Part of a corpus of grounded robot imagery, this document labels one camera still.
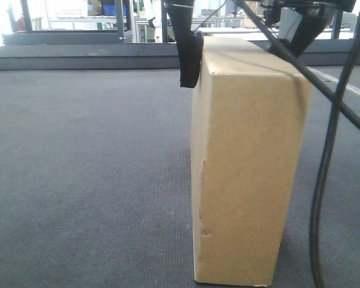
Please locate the brown cardboard box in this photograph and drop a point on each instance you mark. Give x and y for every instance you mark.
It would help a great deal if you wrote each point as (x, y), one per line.
(248, 116)

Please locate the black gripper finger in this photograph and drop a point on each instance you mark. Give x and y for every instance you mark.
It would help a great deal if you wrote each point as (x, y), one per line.
(298, 29)
(189, 43)

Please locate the dark conveyor side rail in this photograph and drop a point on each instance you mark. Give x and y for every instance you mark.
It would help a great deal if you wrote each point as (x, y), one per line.
(136, 56)

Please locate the white background table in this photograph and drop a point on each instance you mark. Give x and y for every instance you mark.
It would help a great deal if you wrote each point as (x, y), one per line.
(241, 32)

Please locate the grey conveyor belt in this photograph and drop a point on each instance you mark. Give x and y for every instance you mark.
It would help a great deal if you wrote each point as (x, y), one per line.
(95, 185)

